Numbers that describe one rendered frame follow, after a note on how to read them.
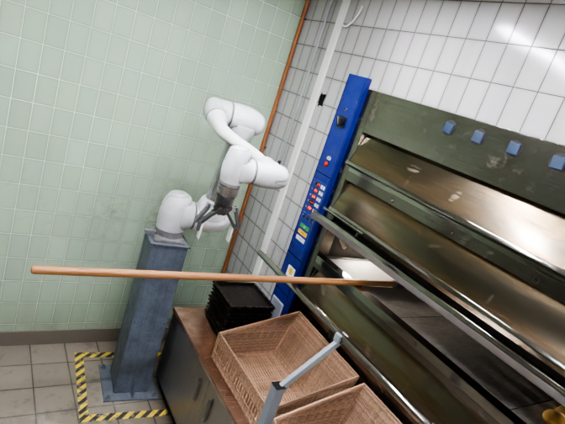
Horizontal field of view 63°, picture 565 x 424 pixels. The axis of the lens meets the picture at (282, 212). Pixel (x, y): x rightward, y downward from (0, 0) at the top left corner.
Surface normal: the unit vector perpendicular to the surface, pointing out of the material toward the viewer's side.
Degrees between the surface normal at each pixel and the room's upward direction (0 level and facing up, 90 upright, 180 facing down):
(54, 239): 90
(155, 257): 90
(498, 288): 70
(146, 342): 90
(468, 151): 90
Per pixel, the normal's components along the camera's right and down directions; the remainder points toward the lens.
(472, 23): -0.82, -0.11
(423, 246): -0.66, -0.42
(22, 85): 0.48, 0.39
